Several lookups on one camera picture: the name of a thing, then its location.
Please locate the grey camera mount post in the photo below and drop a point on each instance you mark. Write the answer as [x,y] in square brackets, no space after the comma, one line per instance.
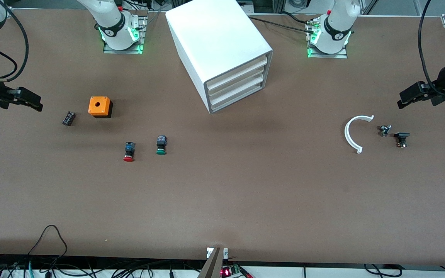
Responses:
[213,266]

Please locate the red mushroom push button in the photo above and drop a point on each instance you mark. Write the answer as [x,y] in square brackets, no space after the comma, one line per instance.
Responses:
[129,148]

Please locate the small metal valve fitting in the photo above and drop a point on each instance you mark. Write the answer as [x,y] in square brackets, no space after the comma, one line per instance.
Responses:
[384,130]

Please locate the orange button enclosure box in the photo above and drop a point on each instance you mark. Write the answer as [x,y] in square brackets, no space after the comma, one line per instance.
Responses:
[99,106]

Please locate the white drawer cabinet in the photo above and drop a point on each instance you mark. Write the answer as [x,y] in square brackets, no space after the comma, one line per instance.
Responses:
[214,34]

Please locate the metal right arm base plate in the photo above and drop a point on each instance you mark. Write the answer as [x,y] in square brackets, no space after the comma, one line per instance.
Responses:
[122,51]

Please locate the circuit board with red light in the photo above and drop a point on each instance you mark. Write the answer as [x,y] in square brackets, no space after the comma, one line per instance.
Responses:
[226,272]

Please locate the white plastic drawer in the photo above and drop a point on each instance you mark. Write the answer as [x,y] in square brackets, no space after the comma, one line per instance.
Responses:
[236,75]
[236,93]
[236,84]

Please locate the white mounting bracket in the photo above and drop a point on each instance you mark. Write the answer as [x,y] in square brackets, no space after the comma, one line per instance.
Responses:
[209,253]

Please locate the green mushroom push button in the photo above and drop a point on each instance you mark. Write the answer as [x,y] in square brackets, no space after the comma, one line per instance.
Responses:
[161,143]

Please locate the black square switch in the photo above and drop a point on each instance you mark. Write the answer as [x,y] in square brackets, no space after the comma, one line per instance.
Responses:
[401,135]

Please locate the dark cylindrical capacitor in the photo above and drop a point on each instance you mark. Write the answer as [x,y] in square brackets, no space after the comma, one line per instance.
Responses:
[68,118]

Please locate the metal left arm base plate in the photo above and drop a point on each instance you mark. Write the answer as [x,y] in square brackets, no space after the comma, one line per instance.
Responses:
[326,56]

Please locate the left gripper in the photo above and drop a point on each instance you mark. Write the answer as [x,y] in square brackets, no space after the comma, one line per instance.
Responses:
[443,80]

